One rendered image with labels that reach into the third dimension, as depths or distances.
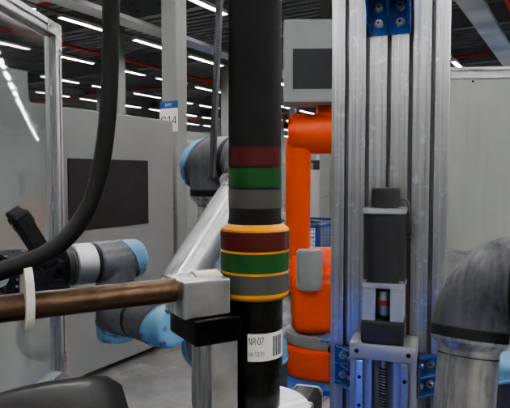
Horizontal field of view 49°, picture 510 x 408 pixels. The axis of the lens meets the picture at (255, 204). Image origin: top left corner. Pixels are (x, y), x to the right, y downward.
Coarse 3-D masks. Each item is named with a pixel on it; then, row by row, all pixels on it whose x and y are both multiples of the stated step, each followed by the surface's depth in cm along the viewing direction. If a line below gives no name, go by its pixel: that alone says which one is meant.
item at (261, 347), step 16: (240, 304) 34; (256, 304) 34; (272, 304) 34; (256, 320) 34; (272, 320) 34; (256, 336) 34; (272, 336) 34; (240, 352) 34; (256, 352) 34; (272, 352) 34; (240, 368) 34; (256, 368) 34; (272, 368) 34; (240, 384) 34; (256, 384) 34; (272, 384) 35; (240, 400) 34; (256, 400) 34; (272, 400) 35
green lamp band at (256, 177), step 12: (228, 168) 35; (240, 168) 34; (252, 168) 33; (264, 168) 33; (276, 168) 34; (228, 180) 35; (240, 180) 34; (252, 180) 33; (264, 180) 33; (276, 180) 34
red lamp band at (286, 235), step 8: (224, 232) 34; (232, 232) 34; (272, 232) 33; (280, 232) 34; (288, 232) 35; (224, 240) 34; (232, 240) 34; (240, 240) 33; (248, 240) 33; (256, 240) 33; (264, 240) 33; (272, 240) 33; (280, 240) 34; (288, 240) 35; (224, 248) 34; (232, 248) 34; (240, 248) 33; (248, 248) 33; (256, 248) 33; (264, 248) 33; (272, 248) 33; (280, 248) 34; (288, 248) 35
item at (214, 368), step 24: (192, 288) 32; (216, 288) 32; (192, 312) 32; (216, 312) 32; (192, 336) 32; (216, 336) 32; (240, 336) 33; (192, 360) 35; (216, 360) 33; (192, 384) 35; (216, 384) 33
